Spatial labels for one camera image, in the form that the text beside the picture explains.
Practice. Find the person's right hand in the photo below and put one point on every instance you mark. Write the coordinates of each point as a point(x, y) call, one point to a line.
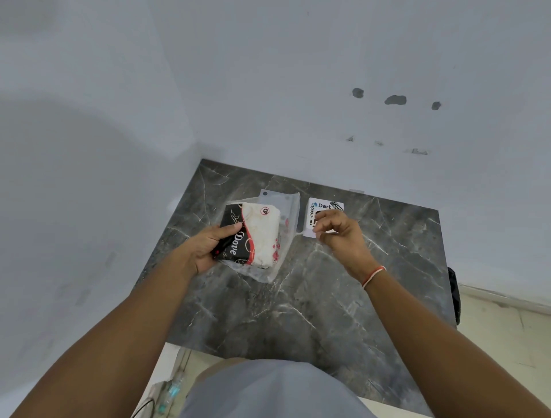
point(348, 245)

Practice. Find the person's left hand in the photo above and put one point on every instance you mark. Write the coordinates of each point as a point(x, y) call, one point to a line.
point(202, 252)

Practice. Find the white stickered tissue box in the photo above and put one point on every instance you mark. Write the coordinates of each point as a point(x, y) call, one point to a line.
point(320, 206)

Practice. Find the white tissues stack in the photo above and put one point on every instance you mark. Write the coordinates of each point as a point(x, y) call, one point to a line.
point(262, 234)

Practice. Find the Dove tissue plastic packet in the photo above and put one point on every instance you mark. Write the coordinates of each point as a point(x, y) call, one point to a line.
point(288, 219)

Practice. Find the person's right forearm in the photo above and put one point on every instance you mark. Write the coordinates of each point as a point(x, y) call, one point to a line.
point(439, 349)

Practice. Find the person's left forearm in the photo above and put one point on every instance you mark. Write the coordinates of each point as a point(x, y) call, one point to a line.
point(116, 340)

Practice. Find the black object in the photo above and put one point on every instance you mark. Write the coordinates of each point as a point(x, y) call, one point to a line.
point(454, 297)

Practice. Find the person's grey shirt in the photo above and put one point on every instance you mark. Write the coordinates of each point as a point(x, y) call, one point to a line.
point(275, 392)

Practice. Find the clear teal plastic bottle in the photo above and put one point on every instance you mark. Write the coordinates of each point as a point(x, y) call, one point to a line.
point(170, 394)

